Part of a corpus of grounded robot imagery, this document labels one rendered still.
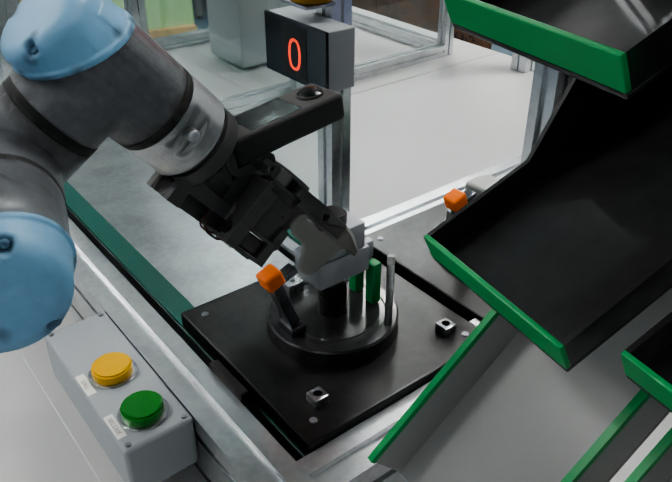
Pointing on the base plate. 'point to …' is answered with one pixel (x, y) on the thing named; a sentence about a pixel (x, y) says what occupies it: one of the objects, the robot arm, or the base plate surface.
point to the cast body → (334, 273)
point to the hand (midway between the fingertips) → (336, 230)
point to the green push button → (142, 408)
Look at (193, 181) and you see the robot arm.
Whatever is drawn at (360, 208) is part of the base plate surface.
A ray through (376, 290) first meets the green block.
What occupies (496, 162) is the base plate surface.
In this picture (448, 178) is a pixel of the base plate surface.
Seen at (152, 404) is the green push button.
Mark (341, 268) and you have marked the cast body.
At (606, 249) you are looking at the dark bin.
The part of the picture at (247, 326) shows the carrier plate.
